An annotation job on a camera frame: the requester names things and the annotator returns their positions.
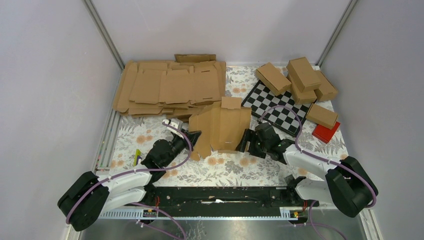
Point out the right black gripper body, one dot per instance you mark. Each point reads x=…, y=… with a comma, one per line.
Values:
x=260, y=148

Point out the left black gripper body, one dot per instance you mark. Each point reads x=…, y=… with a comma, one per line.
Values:
x=177, y=144

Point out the brown cardboard box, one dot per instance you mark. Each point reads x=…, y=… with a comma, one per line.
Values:
x=222, y=125

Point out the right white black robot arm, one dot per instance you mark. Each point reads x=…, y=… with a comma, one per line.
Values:
x=343, y=182

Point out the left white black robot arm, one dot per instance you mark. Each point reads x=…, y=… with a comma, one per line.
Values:
x=91, y=195

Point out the folded brown box middle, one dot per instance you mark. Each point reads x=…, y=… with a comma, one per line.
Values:
x=300, y=98

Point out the folded brown box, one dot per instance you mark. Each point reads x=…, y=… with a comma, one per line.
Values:
x=322, y=116
x=273, y=79
x=326, y=91
x=300, y=98
x=303, y=75

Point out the red box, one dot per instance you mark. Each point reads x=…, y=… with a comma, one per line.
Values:
x=325, y=134

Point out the folded brown box far left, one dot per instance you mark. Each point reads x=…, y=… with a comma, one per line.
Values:
x=273, y=79

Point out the folded brown box near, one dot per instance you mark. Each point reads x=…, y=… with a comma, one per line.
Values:
x=322, y=116

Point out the folded brown box top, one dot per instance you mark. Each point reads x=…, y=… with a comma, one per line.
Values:
x=303, y=75

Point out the folded brown box right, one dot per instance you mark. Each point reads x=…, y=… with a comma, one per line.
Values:
x=326, y=91

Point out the yellow green small tool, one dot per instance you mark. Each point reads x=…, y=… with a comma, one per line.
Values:
x=137, y=157

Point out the black white checkerboard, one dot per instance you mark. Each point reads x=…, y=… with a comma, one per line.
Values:
x=280, y=111

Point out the floral patterned table mat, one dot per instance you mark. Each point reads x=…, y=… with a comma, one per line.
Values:
x=218, y=169

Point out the stack of flat cardboard blanks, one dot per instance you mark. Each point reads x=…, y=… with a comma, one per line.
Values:
x=170, y=87

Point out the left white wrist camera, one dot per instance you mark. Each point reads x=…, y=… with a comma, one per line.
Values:
x=173, y=124

